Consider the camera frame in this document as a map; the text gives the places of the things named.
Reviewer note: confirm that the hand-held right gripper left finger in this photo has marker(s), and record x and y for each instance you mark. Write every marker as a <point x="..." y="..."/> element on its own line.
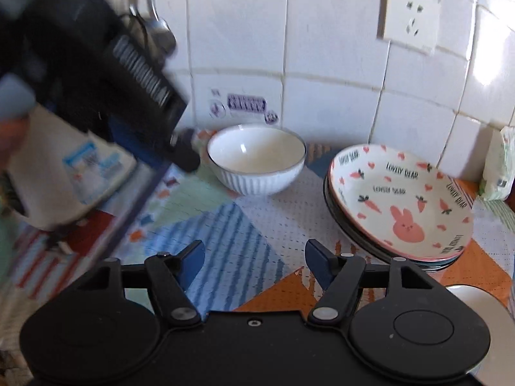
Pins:
<point x="193" y="265"/>

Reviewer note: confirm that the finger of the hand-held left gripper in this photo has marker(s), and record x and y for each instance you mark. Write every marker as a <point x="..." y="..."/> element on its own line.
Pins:
<point x="186" y="152"/>

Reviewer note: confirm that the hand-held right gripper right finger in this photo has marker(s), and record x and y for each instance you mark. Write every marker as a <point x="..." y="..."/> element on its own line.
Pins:
<point x="318" y="265"/>

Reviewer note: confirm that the teal fried egg plate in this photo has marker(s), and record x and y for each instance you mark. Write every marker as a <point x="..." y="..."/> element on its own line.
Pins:
<point x="330" y="205"/>

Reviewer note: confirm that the white ribbed bowl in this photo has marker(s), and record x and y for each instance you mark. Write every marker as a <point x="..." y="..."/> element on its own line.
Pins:
<point x="253" y="148"/>

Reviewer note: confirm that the pink rabbit print plate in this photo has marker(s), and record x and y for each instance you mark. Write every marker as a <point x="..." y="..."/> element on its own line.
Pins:
<point x="402" y="193"/>

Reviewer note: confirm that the person's left hand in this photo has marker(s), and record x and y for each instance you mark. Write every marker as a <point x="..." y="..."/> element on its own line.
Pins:
<point x="9" y="136"/>

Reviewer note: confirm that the colourful patchwork mat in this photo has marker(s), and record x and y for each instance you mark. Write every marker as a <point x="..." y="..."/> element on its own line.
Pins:
<point x="249" y="233"/>

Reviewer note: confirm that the metal ladle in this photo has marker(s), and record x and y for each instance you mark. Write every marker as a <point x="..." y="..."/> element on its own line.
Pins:
<point x="159" y="34"/>

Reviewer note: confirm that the white kitchen appliance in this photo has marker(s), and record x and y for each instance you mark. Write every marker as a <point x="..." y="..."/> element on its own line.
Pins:
<point x="48" y="177"/>

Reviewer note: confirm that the small white bowl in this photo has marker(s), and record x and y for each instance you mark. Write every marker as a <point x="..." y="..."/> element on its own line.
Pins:
<point x="478" y="301"/>

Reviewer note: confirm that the white plastic packet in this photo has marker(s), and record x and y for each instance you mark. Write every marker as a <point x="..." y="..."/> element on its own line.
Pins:
<point x="497" y="165"/>

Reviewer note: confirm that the purple wall sticker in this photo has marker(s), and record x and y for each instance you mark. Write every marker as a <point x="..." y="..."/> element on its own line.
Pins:
<point x="245" y="102"/>

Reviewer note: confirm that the white wall socket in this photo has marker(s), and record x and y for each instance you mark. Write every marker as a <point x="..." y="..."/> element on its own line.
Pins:
<point x="408" y="20"/>

